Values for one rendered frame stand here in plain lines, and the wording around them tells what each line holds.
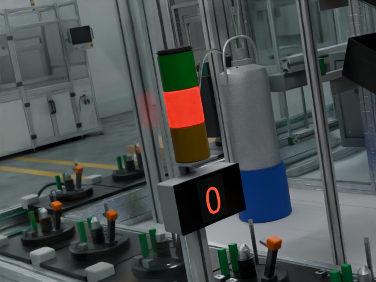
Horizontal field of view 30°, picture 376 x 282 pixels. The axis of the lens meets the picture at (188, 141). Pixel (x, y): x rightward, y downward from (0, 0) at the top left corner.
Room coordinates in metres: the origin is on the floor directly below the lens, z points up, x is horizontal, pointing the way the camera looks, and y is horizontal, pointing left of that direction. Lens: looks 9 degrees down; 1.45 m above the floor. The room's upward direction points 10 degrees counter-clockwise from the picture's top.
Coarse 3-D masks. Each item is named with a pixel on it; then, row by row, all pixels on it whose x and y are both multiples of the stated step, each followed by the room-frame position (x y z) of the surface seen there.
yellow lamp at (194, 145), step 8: (176, 128) 0.95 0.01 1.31; (184, 128) 0.94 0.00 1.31; (192, 128) 0.94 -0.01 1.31; (200, 128) 0.95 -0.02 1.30; (176, 136) 0.95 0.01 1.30; (184, 136) 0.94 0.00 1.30; (192, 136) 0.94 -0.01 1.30; (200, 136) 0.95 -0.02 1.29; (176, 144) 0.95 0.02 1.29; (184, 144) 0.94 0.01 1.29; (192, 144) 0.94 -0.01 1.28; (200, 144) 0.94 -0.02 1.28; (208, 144) 0.96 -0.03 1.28; (176, 152) 0.95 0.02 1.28; (184, 152) 0.94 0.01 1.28; (192, 152) 0.94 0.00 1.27; (200, 152) 0.94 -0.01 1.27; (208, 152) 0.95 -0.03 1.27; (176, 160) 0.96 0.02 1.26; (184, 160) 0.94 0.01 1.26; (192, 160) 0.94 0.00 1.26; (200, 160) 0.94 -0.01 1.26
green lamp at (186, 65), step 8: (160, 56) 0.95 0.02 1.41; (168, 56) 0.94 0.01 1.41; (176, 56) 0.94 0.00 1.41; (184, 56) 0.94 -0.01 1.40; (192, 56) 0.96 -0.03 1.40; (160, 64) 0.95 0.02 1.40; (168, 64) 0.94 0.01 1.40; (176, 64) 0.94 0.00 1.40; (184, 64) 0.94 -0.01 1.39; (192, 64) 0.95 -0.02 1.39; (160, 72) 0.96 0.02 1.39; (168, 72) 0.94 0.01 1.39; (176, 72) 0.94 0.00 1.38; (184, 72) 0.94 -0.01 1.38; (192, 72) 0.95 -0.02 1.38; (168, 80) 0.95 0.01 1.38; (176, 80) 0.94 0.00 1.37; (184, 80) 0.94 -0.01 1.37; (192, 80) 0.95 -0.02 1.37; (168, 88) 0.95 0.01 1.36; (176, 88) 0.94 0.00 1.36; (184, 88) 0.94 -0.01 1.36
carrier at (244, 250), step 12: (252, 228) 1.25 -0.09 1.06; (252, 240) 1.25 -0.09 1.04; (240, 252) 1.19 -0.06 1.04; (240, 264) 1.18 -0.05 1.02; (252, 264) 1.18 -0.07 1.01; (264, 264) 1.24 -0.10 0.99; (276, 264) 1.23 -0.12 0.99; (288, 264) 1.27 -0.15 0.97; (216, 276) 1.18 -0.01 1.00; (228, 276) 1.21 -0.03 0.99; (240, 276) 1.19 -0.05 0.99; (252, 276) 1.18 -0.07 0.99; (264, 276) 1.15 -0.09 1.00; (276, 276) 1.15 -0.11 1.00; (288, 276) 1.21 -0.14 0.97; (300, 276) 1.20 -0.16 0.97; (312, 276) 1.19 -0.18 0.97
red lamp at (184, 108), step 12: (168, 96) 0.95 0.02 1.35; (180, 96) 0.94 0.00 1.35; (192, 96) 0.95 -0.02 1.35; (168, 108) 0.95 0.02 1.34; (180, 108) 0.94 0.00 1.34; (192, 108) 0.94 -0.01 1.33; (168, 120) 0.96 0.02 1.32; (180, 120) 0.94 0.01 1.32; (192, 120) 0.94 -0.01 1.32; (204, 120) 0.96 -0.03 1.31
